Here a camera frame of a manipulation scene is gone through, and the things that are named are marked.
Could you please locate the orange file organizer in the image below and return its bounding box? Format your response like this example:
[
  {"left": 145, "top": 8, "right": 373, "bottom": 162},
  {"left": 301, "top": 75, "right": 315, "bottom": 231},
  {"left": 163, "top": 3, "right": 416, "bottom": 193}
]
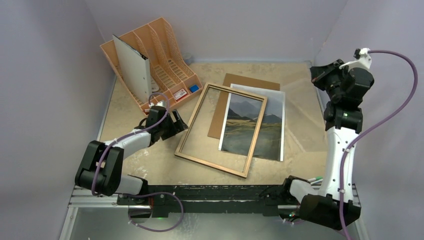
[{"left": 119, "top": 17, "right": 203, "bottom": 110}]

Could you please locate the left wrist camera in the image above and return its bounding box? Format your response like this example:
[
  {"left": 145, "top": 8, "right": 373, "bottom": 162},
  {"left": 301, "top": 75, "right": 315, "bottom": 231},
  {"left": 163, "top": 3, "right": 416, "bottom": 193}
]
[{"left": 149, "top": 100, "right": 168, "bottom": 110}]

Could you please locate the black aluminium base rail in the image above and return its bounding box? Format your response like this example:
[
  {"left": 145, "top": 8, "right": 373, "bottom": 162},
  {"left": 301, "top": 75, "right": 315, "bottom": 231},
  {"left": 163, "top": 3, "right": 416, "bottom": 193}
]
[{"left": 69, "top": 184, "right": 300, "bottom": 218}]

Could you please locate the wooden picture frame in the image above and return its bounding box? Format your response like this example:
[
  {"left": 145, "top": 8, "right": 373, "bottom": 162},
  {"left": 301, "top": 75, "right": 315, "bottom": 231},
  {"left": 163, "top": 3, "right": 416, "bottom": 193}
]
[{"left": 174, "top": 82, "right": 269, "bottom": 179}]

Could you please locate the brown backing board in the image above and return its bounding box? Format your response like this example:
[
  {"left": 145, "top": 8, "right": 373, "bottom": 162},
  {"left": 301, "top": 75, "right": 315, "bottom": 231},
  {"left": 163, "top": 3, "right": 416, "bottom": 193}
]
[{"left": 207, "top": 73, "right": 280, "bottom": 140}]

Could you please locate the white binder folder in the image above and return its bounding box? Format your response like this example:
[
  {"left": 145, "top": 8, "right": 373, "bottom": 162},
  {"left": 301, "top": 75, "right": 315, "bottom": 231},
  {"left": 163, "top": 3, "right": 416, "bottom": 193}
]
[{"left": 112, "top": 35, "right": 153, "bottom": 103}]

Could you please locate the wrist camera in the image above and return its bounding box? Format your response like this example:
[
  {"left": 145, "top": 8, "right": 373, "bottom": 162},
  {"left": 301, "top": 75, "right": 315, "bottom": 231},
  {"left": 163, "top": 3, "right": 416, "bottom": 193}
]
[
  {"left": 338, "top": 48, "right": 372, "bottom": 71},
  {"left": 149, "top": 100, "right": 168, "bottom": 110}
]

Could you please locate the blue small box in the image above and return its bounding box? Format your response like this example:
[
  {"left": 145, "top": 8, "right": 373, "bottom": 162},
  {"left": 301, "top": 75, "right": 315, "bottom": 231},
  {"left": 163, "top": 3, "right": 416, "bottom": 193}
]
[{"left": 188, "top": 84, "right": 200, "bottom": 93}]

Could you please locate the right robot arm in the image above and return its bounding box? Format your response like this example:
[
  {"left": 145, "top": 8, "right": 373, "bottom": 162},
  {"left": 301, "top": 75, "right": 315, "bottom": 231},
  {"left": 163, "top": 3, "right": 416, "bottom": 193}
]
[{"left": 280, "top": 57, "right": 374, "bottom": 231}]

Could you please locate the landscape photo print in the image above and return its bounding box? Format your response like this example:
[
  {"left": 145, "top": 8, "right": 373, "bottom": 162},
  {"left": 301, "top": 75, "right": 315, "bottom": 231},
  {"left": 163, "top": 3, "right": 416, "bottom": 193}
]
[{"left": 218, "top": 90, "right": 286, "bottom": 161}]

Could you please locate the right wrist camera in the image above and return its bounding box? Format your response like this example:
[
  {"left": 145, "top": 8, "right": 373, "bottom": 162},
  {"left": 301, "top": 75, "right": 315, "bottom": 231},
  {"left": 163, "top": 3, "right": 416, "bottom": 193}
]
[{"left": 338, "top": 48, "right": 372, "bottom": 71}]

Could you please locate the red white small box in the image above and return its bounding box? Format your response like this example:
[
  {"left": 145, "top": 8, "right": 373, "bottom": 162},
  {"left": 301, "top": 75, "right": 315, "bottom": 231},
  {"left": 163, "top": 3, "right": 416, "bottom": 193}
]
[{"left": 172, "top": 88, "right": 188, "bottom": 102}]

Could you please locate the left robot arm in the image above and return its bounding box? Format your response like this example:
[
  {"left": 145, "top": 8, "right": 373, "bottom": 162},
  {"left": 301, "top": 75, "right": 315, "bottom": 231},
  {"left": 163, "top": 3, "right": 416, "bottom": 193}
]
[{"left": 74, "top": 105, "right": 188, "bottom": 205}]

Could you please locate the white green pen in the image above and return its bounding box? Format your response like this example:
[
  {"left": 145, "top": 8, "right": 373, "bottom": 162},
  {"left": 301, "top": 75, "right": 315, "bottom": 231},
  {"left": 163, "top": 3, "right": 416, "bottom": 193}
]
[{"left": 307, "top": 176, "right": 323, "bottom": 184}]

